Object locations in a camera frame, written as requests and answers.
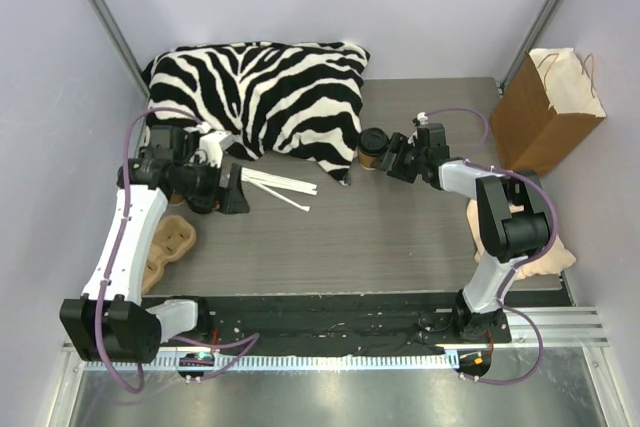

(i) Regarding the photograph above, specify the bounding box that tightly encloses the brown paper coffee cup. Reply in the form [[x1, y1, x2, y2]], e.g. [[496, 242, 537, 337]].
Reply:
[[358, 150, 384, 171]]

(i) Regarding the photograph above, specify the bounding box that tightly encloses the black cup lid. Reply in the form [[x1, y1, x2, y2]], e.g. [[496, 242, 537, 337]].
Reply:
[[358, 127, 390, 156]]

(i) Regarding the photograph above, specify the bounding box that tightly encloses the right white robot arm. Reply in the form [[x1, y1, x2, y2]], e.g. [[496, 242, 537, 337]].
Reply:
[[371, 123, 557, 342]]

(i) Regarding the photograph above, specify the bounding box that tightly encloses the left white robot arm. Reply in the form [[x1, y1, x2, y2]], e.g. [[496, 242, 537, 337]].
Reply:
[[59, 125, 250, 364]]

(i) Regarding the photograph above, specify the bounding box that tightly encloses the white wrapped straw upper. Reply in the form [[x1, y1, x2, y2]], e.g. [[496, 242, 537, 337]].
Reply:
[[242, 168, 317, 195]]

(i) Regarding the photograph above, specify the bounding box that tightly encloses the cardboard cup carrier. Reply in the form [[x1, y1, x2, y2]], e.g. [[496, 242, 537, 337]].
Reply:
[[141, 215, 197, 295]]

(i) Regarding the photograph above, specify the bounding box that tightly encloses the zebra print pillow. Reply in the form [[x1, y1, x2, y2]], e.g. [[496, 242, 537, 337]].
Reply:
[[141, 41, 371, 186]]

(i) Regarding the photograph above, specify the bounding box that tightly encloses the brown paper bag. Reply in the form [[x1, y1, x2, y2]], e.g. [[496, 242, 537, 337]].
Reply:
[[490, 48, 607, 176]]

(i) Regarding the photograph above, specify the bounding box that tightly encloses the beige folded cloth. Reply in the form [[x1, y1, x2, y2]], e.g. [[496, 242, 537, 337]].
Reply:
[[466, 199, 577, 280]]

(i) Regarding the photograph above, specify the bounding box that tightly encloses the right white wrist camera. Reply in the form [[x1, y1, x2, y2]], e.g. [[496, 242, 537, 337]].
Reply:
[[412, 112, 429, 128]]

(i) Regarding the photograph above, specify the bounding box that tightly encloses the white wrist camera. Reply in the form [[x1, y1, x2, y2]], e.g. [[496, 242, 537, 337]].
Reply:
[[195, 122, 236, 168], [412, 112, 429, 128]]

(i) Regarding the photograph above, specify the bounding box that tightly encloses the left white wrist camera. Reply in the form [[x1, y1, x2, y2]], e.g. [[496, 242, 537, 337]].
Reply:
[[195, 122, 236, 168]]

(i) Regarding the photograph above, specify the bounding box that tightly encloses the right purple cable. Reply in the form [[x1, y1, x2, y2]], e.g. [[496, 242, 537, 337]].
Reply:
[[412, 106, 559, 388]]

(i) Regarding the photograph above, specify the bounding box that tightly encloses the purple cable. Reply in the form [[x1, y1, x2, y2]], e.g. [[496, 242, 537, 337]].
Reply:
[[412, 106, 559, 388], [97, 107, 261, 394]]

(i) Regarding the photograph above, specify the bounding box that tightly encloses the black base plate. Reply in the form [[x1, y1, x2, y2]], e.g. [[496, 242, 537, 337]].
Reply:
[[184, 293, 512, 357]]

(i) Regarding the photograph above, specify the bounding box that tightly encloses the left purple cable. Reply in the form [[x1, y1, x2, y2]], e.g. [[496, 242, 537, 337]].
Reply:
[[97, 107, 261, 394]]

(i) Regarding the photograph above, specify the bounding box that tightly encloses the white slotted cable duct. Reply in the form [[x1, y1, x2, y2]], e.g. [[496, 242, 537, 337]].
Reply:
[[149, 352, 460, 371]]

